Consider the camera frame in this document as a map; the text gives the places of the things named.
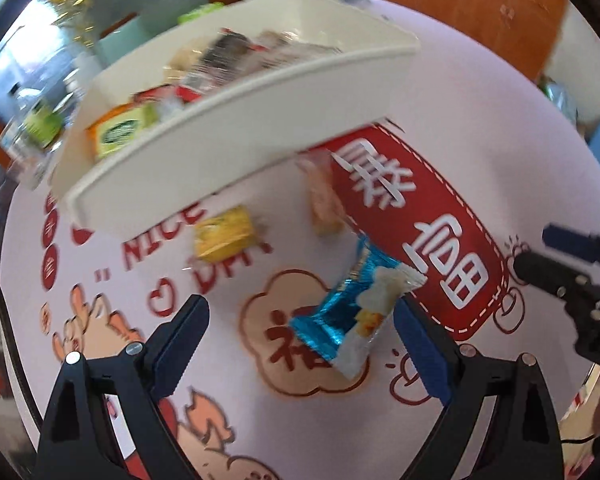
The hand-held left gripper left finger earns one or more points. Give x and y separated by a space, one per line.
180 350

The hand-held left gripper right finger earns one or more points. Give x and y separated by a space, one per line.
425 355

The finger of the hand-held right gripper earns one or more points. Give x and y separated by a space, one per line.
540 269
565 242

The blue and white snack packet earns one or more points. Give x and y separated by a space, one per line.
352 310

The white plastic tray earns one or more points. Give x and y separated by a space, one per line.
260 120

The clear bag of brown snacks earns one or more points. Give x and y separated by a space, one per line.
260 57

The orange snack packet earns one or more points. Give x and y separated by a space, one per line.
322 200

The yellow green snack packet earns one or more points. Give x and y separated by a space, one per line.
122 129

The wooden cabinet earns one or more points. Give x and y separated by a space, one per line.
475 10

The red snack packet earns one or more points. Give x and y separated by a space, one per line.
170 95

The plastic bottle with green label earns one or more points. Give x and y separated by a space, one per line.
42 125

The teal canister with brown lid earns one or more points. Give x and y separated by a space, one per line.
120 37

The green tissue pack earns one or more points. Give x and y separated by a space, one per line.
200 11

